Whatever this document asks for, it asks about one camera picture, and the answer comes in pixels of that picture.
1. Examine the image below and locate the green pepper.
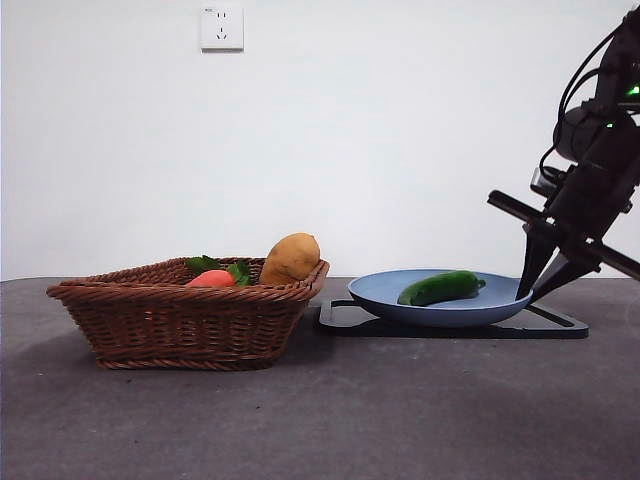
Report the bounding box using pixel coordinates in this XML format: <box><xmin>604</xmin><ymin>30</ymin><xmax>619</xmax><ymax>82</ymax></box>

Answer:
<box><xmin>397</xmin><ymin>270</ymin><xmax>487</xmax><ymax>307</ymax></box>

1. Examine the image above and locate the light blue plate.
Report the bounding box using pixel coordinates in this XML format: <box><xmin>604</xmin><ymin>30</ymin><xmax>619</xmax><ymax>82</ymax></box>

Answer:
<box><xmin>347</xmin><ymin>268</ymin><xmax>535</xmax><ymax>329</ymax></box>

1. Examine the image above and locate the black rectangular tray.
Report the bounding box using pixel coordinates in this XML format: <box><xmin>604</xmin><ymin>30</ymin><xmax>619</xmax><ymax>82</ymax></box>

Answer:
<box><xmin>313</xmin><ymin>298</ymin><xmax>590</xmax><ymax>340</ymax></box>

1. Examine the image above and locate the yellow-brown potato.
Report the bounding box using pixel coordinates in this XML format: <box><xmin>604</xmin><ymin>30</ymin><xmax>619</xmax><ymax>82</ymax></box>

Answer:
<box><xmin>258</xmin><ymin>232</ymin><xmax>321</xmax><ymax>287</ymax></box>

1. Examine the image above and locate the orange carrot with green leaves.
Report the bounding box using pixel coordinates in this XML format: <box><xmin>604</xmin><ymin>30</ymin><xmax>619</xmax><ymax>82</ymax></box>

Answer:
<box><xmin>185</xmin><ymin>255</ymin><xmax>254</xmax><ymax>289</ymax></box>

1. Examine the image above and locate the brown wicker basket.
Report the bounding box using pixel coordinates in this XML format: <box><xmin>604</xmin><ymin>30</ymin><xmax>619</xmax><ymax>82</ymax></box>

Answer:
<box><xmin>46</xmin><ymin>257</ymin><xmax>331</xmax><ymax>372</ymax></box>

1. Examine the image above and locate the pale grey camera box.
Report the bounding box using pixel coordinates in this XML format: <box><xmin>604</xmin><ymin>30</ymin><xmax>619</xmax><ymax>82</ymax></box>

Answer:
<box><xmin>530</xmin><ymin>168</ymin><xmax>561</xmax><ymax>196</ymax></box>

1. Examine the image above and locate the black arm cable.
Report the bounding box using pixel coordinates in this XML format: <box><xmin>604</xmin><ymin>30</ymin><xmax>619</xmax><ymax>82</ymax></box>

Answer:
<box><xmin>557</xmin><ymin>22</ymin><xmax>626</xmax><ymax>131</ymax></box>

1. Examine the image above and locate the white wall socket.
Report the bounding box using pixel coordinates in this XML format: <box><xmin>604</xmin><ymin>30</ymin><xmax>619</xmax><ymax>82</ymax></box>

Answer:
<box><xmin>200</xmin><ymin>5</ymin><xmax>245</xmax><ymax>53</ymax></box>

